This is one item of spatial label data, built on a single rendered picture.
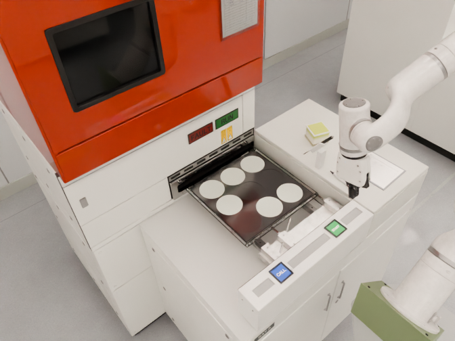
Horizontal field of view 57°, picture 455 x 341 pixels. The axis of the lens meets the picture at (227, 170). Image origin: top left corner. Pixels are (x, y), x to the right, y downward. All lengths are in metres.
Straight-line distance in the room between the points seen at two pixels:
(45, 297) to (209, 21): 1.86
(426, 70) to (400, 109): 0.13
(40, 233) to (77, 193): 1.52
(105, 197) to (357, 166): 0.85
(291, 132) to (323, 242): 0.56
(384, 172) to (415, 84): 0.54
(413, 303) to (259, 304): 0.44
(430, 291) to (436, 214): 1.66
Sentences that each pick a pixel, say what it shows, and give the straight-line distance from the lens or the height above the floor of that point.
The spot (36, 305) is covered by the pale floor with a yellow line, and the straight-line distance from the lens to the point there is 2.64.
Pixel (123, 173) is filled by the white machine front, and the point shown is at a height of 1.10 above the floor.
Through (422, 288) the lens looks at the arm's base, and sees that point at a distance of 1.35.
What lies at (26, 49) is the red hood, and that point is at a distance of 1.10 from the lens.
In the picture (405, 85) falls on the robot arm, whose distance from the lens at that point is 1.23.
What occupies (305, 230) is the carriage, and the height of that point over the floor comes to 0.88.
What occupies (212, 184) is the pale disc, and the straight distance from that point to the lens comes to 1.67.
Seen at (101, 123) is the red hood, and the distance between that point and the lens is 1.27.
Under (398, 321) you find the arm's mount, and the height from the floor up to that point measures 0.97.
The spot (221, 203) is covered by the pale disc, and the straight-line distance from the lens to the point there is 1.60.
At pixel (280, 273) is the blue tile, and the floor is 0.96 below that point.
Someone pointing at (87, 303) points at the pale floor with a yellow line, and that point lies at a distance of 2.53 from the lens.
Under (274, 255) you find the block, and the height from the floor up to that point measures 0.91.
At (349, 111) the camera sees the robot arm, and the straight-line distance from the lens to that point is 1.18.
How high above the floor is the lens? 2.11
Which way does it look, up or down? 45 degrees down
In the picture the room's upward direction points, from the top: 3 degrees counter-clockwise
